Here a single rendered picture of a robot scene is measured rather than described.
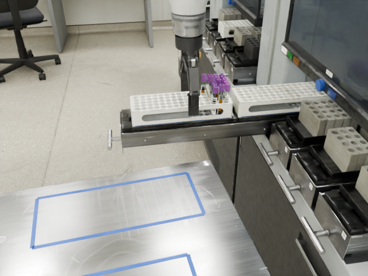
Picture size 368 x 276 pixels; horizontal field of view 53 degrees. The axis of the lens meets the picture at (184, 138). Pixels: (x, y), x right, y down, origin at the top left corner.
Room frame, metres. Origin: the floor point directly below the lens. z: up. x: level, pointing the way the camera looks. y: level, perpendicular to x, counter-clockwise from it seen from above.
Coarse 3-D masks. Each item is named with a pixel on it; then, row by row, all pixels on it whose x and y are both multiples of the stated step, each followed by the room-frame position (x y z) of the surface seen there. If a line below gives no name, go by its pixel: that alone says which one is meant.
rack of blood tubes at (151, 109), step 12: (132, 96) 0.99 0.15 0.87; (144, 96) 1.00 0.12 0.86; (156, 96) 0.99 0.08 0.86; (168, 96) 0.99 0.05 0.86; (180, 96) 1.00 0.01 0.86; (204, 96) 0.99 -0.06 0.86; (132, 108) 0.92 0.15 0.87; (144, 108) 0.93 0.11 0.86; (156, 108) 0.93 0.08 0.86; (168, 108) 0.92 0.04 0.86; (180, 108) 0.92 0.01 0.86; (204, 108) 0.93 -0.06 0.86; (216, 108) 0.98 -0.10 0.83; (228, 108) 0.95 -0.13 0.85; (132, 120) 0.91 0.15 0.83; (144, 120) 0.95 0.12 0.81; (156, 120) 0.91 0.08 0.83; (168, 120) 0.92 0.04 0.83; (180, 120) 0.92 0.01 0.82; (192, 120) 0.93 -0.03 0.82
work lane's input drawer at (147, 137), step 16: (128, 112) 0.98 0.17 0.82; (128, 128) 0.89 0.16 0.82; (144, 128) 0.90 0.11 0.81; (160, 128) 0.91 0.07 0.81; (176, 128) 0.91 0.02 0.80; (192, 128) 0.91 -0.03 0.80; (208, 128) 0.92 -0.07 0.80; (224, 128) 0.93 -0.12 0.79; (240, 128) 0.93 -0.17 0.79; (256, 128) 0.94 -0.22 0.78; (128, 144) 0.88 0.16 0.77; (144, 144) 0.89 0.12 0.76; (160, 144) 0.90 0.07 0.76
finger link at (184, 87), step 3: (183, 75) 1.04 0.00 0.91; (186, 75) 1.04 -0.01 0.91; (183, 78) 1.04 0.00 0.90; (186, 78) 1.04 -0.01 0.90; (183, 81) 1.04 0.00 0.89; (186, 81) 1.04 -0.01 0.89; (183, 84) 1.04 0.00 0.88; (186, 84) 1.04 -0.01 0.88; (183, 87) 1.04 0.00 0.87; (186, 87) 1.04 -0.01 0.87; (183, 90) 1.04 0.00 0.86; (186, 90) 1.04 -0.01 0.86
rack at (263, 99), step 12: (276, 84) 1.07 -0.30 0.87; (288, 84) 1.07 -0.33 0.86; (300, 84) 1.08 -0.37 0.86; (312, 84) 1.07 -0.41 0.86; (240, 96) 0.99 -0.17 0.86; (252, 96) 1.00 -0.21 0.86; (264, 96) 0.99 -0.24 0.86; (276, 96) 0.99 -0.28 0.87; (288, 96) 0.99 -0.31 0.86; (300, 96) 0.99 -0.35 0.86; (312, 96) 0.98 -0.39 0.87; (324, 96) 0.99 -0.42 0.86; (240, 108) 0.95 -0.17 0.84; (252, 108) 1.02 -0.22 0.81; (264, 108) 1.02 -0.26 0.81; (276, 108) 1.01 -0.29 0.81; (288, 108) 1.01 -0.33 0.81
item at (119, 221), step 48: (48, 192) 0.62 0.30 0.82; (96, 192) 0.62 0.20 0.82; (144, 192) 0.62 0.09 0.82; (192, 192) 0.62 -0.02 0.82; (0, 240) 0.48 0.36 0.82; (48, 240) 0.48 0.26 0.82; (96, 240) 0.48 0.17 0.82; (144, 240) 0.48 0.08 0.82; (192, 240) 0.48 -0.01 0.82; (240, 240) 0.48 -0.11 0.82
